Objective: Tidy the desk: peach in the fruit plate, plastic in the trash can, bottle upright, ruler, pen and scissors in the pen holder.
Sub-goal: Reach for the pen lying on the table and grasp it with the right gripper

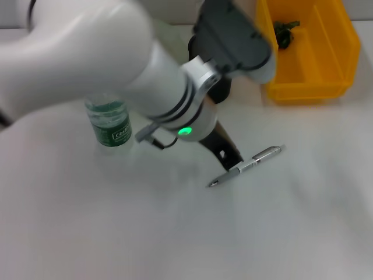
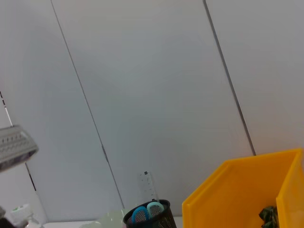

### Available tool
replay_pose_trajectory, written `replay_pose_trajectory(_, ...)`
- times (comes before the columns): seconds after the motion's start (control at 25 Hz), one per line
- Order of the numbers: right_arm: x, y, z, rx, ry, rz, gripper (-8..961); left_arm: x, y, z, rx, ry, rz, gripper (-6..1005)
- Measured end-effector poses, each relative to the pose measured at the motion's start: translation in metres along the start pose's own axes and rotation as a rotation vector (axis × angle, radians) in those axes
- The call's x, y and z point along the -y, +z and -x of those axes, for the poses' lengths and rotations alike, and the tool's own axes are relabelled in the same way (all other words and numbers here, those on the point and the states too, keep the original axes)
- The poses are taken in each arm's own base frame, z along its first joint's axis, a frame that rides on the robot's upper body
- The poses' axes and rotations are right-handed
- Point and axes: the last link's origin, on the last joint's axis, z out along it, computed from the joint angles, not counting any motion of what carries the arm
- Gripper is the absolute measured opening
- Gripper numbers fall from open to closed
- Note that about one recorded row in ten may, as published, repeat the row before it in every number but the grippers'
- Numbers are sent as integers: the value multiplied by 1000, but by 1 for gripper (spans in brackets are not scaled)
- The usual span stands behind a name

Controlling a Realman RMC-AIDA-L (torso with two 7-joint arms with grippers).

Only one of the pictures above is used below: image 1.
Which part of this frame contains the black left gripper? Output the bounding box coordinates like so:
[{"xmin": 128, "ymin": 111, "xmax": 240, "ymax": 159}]
[{"xmin": 199, "ymin": 121, "xmax": 245, "ymax": 173}]

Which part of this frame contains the white grey ballpoint pen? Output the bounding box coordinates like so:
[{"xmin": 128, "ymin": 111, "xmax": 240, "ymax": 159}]
[{"xmin": 206, "ymin": 144, "xmax": 286, "ymax": 189}]

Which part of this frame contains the clear bottle green label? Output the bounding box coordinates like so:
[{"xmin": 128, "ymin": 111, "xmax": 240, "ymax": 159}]
[{"xmin": 84, "ymin": 93, "xmax": 134, "ymax": 155}]

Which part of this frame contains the dark green binder clip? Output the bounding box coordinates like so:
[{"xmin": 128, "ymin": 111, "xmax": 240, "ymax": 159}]
[{"xmin": 273, "ymin": 19, "xmax": 301, "ymax": 50}]

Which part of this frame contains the black mesh pen holder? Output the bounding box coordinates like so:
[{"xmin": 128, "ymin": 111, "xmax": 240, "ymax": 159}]
[{"xmin": 188, "ymin": 34, "xmax": 234, "ymax": 104}]

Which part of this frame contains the yellow plastic storage bin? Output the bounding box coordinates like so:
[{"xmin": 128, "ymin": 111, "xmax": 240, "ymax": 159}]
[{"xmin": 252, "ymin": 0, "xmax": 362, "ymax": 102}]

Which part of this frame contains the left arm connector cable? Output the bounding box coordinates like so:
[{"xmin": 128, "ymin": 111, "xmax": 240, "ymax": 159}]
[{"xmin": 134, "ymin": 122, "xmax": 179, "ymax": 150}]

